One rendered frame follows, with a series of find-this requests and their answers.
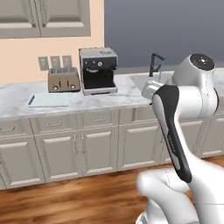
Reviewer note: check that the black and silver coffee machine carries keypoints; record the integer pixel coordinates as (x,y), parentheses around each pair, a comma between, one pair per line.
(97,71)

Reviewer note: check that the pale kitchen sink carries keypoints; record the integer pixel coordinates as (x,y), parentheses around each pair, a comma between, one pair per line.
(140,79)

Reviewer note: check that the beige wall cupboard door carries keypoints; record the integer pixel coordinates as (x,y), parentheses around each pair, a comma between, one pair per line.
(17,17)
(65,16)

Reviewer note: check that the beige base cupboard door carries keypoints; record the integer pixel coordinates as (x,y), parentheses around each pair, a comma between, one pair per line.
(191,132)
(17,163)
(100,150)
(140,145)
(57,156)
(214,137)

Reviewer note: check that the beige drawer front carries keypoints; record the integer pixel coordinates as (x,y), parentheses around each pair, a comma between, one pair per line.
(112,118)
(140,115)
(20,128)
(68,124)

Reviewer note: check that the grey wall socket plate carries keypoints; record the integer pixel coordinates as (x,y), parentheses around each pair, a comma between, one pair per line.
(67,61)
(55,61)
(43,63)

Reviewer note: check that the black sink tap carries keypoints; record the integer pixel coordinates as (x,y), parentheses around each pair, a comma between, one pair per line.
(153,65)

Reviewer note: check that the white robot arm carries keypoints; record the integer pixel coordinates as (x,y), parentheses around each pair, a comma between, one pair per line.
(192,99)

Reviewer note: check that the brown metal toaster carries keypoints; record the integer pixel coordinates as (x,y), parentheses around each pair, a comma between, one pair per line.
(63,81)

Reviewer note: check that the pale rectangular tray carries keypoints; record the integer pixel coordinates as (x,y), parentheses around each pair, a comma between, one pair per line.
(51,99)

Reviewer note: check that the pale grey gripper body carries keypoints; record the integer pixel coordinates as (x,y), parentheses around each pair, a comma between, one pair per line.
(149,89)

